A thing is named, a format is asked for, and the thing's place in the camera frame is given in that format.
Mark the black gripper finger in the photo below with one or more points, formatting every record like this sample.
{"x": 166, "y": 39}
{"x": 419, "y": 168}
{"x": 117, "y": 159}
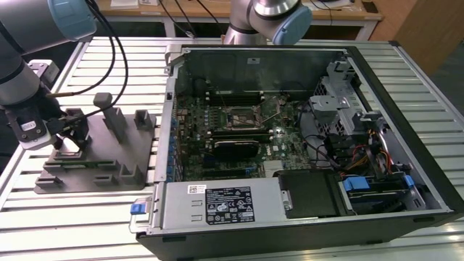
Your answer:
{"x": 83, "y": 142}
{"x": 57, "y": 142}

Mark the silver CPU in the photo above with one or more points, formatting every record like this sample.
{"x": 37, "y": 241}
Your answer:
{"x": 69, "y": 145}

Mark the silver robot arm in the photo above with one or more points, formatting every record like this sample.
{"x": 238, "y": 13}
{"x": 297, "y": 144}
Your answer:
{"x": 22, "y": 40}

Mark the CPU socket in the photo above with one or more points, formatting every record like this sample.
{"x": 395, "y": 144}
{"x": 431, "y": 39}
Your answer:
{"x": 239, "y": 114}

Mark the grey parts rack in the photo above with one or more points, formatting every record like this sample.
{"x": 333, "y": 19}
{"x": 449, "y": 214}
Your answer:
{"x": 109, "y": 152}

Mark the green RAM stick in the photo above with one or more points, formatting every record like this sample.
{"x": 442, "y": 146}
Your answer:
{"x": 91, "y": 163}
{"x": 241, "y": 140}

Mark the blue case latch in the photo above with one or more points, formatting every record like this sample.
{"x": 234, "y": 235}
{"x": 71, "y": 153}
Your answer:
{"x": 137, "y": 208}

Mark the grey power supply unit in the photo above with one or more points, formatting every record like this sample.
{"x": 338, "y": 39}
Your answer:
{"x": 182, "y": 204}

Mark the black expansion slot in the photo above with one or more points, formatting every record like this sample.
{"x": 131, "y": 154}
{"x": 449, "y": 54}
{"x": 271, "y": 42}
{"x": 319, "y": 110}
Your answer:
{"x": 225, "y": 173}

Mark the black graphics card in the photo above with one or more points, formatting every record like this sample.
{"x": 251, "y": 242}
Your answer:
{"x": 235, "y": 148}

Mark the white paper box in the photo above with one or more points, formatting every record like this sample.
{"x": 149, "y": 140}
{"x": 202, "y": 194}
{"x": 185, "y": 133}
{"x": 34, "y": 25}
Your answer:
{"x": 150, "y": 2}
{"x": 125, "y": 2}

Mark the wooden desk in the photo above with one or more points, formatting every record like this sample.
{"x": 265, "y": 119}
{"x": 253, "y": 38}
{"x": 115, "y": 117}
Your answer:
{"x": 145, "y": 9}

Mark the silver chipset heatsink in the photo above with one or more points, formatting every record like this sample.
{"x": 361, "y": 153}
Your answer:
{"x": 273, "y": 165}

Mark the white case label sticker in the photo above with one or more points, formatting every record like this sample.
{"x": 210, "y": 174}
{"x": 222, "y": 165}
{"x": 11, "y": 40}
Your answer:
{"x": 254, "y": 60}

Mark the green motherboard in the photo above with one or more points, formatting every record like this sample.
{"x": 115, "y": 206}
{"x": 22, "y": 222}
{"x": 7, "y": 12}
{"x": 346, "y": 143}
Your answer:
{"x": 290, "y": 141}

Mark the black open PC case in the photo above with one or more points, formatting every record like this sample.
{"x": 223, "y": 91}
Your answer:
{"x": 254, "y": 239}

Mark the silver drive cage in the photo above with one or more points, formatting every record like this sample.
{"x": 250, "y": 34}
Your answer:
{"x": 334, "y": 108}

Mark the hard disk in blue carrier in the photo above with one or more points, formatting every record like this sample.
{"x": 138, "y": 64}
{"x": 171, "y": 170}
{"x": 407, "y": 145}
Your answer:
{"x": 355, "y": 185}

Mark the brown wooden cabinet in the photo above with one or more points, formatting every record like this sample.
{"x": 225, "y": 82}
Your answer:
{"x": 417, "y": 27}

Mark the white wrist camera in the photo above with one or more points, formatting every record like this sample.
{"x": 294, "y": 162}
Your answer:
{"x": 33, "y": 133}

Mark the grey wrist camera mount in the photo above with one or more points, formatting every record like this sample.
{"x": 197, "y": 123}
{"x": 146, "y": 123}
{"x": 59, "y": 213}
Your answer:
{"x": 46, "y": 72}

